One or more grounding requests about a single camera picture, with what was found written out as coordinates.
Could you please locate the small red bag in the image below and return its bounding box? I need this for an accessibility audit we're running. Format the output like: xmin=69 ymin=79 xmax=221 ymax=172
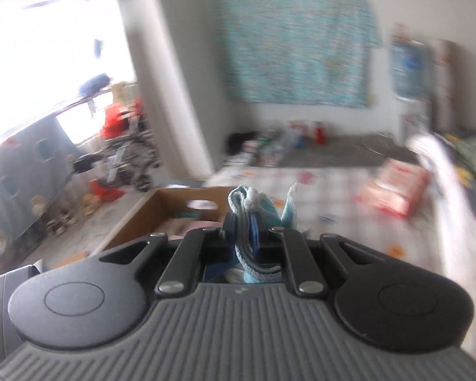
xmin=89 ymin=180 xmax=125 ymax=203

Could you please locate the pink wet wipes pack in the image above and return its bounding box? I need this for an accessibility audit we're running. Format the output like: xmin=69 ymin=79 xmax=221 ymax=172
xmin=375 ymin=158 xmax=430 ymax=195

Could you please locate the light blue bib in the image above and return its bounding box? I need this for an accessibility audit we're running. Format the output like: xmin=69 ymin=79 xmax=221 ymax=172
xmin=227 ymin=183 xmax=302 ymax=285

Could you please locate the dark blue hanging cloth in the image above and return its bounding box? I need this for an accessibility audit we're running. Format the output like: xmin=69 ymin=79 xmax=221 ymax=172
xmin=81 ymin=73 xmax=112 ymax=94

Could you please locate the grey cloth with circles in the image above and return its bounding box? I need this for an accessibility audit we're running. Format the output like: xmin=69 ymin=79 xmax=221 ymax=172
xmin=0 ymin=113 xmax=84 ymax=271

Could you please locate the small plastic bag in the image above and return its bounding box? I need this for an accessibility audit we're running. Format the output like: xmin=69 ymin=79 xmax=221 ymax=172
xmin=275 ymin=129 xmax=300 ymax=157

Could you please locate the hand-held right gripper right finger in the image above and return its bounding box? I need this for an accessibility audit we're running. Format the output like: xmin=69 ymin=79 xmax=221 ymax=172
xmin=252 ymin=212 xmax=381 ymax=298

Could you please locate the checked printed bed sheet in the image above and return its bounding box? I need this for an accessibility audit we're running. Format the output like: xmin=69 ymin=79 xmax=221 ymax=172
xmin=204 ymin=164 xmax=469 ymax=286

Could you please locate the rolled patterned mat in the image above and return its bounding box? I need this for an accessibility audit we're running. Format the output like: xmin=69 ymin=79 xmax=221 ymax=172
xmin=432 ymin=40 xmax=459 ymax=131

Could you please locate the white water dispenser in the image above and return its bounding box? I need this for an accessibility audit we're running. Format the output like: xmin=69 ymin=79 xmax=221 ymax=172
xmin=397 ymin=95 xmax=435 ymax=144

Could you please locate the white checked quilt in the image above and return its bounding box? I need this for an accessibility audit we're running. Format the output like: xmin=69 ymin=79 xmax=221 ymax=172
xmin=407 ymin=132 xmax=476 ymax=286

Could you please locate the red plastic bag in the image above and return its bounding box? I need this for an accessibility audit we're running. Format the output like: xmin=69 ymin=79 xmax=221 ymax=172
xmin=101 ymin=103 xmax=134 ymax=138

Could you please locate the black cloth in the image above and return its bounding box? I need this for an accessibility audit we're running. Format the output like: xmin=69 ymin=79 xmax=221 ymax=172
xmin=227 ymin=132 xmax=255 ymax=154

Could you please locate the black wheeled stroller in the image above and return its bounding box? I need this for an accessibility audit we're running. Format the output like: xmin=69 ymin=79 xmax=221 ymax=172
xmin=69 ymin=99 xmax=163 ymax=193

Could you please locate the cardboard box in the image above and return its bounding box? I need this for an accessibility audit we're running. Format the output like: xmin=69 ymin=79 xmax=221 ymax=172
xmin=99 ymin=186 xmax=235 ymax=255

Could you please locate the teal floral wall cloth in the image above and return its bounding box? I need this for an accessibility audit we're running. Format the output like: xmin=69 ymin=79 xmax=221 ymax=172
xmin=210 ymin=0 xmax=383 ymax=108

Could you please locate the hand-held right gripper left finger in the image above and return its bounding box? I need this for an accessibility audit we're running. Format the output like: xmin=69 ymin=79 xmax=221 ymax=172
xmin=98 ymin=212 xmax=239 ymax=296

